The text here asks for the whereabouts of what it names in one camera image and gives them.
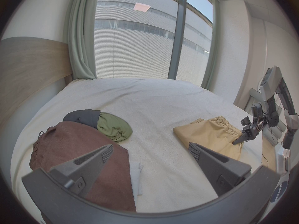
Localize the grey-green curtain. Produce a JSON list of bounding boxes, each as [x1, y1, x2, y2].
[[201, 0, 221, 94], [64, 0, 100, 80]]

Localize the black garment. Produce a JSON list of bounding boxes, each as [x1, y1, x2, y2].
[[63, 109, 101, 128]]

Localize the brown shorts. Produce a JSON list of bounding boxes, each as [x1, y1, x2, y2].
[[29, 121, 137, 213]]

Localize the green garment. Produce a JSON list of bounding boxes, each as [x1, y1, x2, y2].
[[96, 112, 133, 141]]

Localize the bed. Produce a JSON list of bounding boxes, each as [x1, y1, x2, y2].
[[0, 37, 263, 213]]

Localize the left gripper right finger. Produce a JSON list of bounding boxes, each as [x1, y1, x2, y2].
[[188, 142, 252, 198]]

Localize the window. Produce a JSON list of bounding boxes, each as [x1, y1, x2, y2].
[[93, 0, 214, 81]]

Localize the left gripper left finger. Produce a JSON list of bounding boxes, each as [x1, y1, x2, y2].
[[49, 144, 114, 198]]

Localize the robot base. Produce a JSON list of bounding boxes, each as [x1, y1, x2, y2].
[[270, 144, 299, 205]]

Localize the tan shorts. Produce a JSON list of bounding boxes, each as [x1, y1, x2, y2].
[[173, 116, 249, 161]]

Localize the white garment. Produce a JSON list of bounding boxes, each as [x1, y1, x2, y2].
[[129, 161, 144, 195]]

